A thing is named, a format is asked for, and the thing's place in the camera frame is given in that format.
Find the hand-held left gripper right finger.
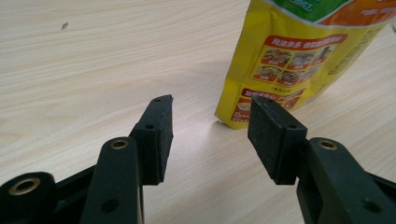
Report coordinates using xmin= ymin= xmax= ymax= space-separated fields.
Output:
xmin=247 ymin=95 xmax=396 ymax=224

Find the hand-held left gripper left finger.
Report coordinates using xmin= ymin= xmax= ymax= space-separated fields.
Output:
xmin=78 ymin=94 xmax=175 ymax=224

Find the yellow seasoning pouch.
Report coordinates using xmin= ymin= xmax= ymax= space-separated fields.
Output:
xmin=214 ymin=0 xmax=396 ymax=131

